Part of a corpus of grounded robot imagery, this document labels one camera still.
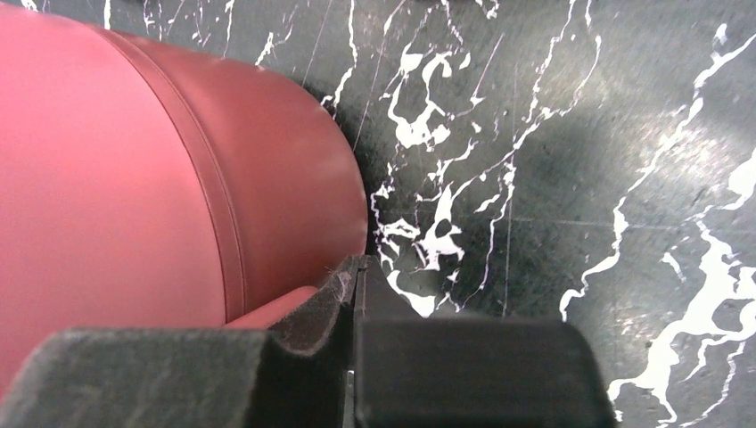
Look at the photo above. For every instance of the red steel lunch bowl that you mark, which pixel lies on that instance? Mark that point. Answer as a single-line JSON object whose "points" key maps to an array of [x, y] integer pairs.
{"points": [[113, 212], [284, 191]]}

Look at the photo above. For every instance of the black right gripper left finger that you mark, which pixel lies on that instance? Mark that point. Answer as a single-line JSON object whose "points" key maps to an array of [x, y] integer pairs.
{"points": [[291, 374]]}

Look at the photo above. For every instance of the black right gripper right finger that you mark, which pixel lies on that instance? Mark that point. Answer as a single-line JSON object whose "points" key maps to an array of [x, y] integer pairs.
{"points": [[470, 370]]}

